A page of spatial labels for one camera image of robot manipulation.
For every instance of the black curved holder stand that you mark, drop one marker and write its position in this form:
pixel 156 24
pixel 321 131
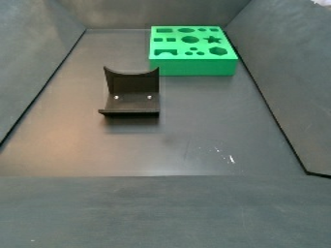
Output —
pixel 133 88

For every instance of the green shape sorter block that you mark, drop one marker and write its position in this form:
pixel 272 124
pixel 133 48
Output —
pixel 192 51

